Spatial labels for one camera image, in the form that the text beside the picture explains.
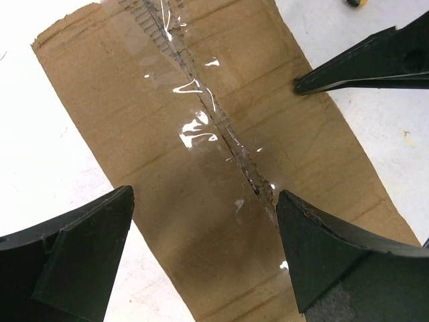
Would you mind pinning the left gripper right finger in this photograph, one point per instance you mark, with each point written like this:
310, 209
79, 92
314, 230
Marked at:
341, 272

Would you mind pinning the brown cardboard express box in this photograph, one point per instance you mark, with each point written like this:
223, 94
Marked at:
191, 103

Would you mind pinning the yellow utility knife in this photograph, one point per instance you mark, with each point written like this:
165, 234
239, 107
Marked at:
356, 3

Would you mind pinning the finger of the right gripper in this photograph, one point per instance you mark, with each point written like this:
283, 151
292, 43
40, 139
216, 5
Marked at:
389, 59

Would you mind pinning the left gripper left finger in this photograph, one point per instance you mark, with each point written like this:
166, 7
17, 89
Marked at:
64, 269

